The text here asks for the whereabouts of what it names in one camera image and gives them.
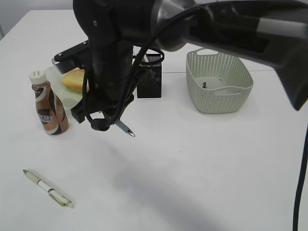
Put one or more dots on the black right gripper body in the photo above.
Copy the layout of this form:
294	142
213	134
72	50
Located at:
92	101

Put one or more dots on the blue grey pen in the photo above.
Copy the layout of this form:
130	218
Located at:
124	128

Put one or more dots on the bread roll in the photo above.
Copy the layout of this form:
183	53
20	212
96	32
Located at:
73	80

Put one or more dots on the brown coffee bottle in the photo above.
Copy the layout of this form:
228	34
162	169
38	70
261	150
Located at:
49	107

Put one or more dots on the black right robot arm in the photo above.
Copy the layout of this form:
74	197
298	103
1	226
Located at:
120	32

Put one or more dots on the black pen holder box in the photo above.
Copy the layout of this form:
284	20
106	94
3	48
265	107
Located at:
150	85

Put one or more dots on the pale green wavy plate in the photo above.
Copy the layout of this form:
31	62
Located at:
68	97

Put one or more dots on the cream white pen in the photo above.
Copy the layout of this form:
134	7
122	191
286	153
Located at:
53	193

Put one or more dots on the light green woven basket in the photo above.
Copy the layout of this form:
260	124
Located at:
229	83

